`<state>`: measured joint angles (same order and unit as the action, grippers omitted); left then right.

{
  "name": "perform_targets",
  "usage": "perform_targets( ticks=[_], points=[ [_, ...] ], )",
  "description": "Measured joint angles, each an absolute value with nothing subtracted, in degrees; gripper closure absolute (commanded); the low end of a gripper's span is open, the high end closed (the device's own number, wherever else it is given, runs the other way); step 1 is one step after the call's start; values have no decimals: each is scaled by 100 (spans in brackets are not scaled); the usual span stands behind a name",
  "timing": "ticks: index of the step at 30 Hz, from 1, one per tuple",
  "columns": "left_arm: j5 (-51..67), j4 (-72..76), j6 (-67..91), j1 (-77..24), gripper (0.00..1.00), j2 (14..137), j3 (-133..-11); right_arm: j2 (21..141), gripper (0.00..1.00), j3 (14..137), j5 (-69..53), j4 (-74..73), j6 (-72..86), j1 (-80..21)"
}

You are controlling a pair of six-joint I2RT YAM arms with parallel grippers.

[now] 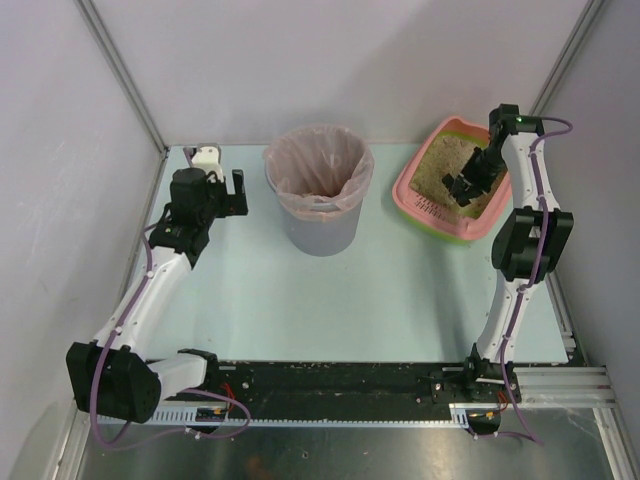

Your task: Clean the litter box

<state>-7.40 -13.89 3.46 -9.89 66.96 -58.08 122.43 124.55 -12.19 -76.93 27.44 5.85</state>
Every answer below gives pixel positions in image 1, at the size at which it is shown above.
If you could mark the aluminium frame rail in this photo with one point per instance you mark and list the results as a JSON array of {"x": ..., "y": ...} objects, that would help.
[{"x": 543, "y": 385}]

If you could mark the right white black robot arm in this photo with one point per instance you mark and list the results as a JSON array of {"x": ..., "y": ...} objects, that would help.
[{"x": 527, "y": 248}]

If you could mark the beige cat litter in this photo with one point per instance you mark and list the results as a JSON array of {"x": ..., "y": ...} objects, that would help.
[{"x": 447, "y": 154}]

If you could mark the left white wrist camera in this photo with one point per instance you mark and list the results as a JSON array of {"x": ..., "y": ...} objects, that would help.
[{"x": 207, "y": 158}]

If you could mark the pink plastic bin liner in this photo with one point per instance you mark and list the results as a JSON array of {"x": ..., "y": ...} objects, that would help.
[{"x": 320, "y": 145}]

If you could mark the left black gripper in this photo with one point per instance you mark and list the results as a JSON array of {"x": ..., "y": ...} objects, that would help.
[{"x": 228, "y": 195}]

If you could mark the grey trash bucket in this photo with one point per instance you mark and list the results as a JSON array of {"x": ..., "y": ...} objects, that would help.
[{"x": 320, "y": 229}]

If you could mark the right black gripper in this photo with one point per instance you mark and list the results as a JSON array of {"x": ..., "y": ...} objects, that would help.
[{"x": 470, "y": 180}]

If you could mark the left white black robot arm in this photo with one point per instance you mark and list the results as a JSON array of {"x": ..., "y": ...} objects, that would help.
[{"x": 150, "y": 300}]

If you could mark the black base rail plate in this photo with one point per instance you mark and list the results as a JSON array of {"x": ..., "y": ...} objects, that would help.
[{"x": 348, "y": 393}]

